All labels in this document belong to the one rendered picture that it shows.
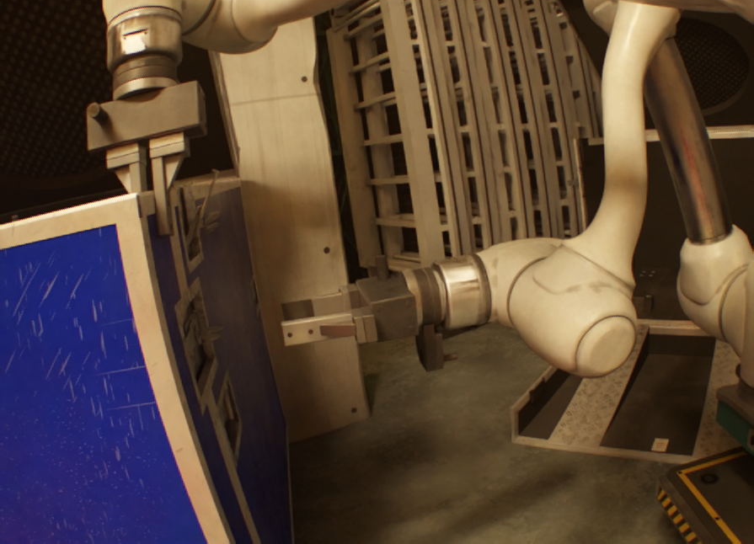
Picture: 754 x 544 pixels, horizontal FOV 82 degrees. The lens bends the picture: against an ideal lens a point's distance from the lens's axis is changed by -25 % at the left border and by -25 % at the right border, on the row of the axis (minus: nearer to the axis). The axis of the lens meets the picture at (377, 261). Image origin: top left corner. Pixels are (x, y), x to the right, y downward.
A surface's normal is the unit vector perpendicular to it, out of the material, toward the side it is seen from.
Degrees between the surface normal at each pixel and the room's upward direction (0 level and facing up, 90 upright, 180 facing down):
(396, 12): 90
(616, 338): 104
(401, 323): 90
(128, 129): 80
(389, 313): 90
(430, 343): 90
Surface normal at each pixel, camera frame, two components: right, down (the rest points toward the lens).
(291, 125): 0.49, 0.09
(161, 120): 0.13, -0.02
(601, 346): 0.11, 0.40
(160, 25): 0.71, -0.11
